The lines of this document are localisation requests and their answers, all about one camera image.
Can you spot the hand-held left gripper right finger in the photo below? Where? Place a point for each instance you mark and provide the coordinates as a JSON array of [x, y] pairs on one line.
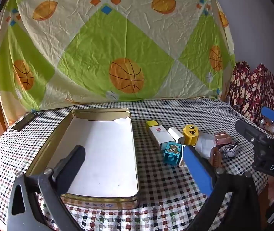
[[197, 170]]

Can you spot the pink metallic box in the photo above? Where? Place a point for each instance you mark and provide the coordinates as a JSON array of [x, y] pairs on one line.
[[223, 138]]

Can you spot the blue bear toy block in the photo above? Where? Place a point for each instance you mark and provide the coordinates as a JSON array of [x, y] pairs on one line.
[[171, 151]]

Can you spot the yellow face toy block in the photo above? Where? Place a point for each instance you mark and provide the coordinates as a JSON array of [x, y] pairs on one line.
[[191, 134]]

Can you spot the yellow rectangular block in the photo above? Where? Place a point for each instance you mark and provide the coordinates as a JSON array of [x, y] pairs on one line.
[[152, 123]]

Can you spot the translucent white plastic box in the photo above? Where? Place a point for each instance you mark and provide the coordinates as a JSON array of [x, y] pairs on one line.
[[175, 133]]

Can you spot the basketball printed sheet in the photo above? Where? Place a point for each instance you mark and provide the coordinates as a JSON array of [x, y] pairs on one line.
[[127, 41]]

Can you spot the red plaid bear-print cloth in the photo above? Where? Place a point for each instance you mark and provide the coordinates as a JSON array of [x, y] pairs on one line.
[[264, 89], [239, 89]]

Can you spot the clear plastic bag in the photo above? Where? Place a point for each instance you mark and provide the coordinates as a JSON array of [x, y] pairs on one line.
[[269, 126]]

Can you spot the white box with red logo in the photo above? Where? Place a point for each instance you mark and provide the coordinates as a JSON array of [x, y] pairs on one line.
[[159, 136]]

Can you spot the blue white patterned wrapper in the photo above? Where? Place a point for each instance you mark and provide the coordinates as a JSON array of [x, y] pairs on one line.
[[229, 150]]

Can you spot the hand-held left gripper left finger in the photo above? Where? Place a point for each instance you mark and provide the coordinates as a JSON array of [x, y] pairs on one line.
[[70, 166]]

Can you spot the gold tin box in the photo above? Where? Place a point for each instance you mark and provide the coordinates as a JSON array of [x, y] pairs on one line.
[[98, 149]]

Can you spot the checkered tablecloth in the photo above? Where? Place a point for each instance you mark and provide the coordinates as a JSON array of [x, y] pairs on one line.
[[163, 197]]

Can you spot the white wrapped packet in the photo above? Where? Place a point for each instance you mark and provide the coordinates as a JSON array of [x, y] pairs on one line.
[[205, 146]]

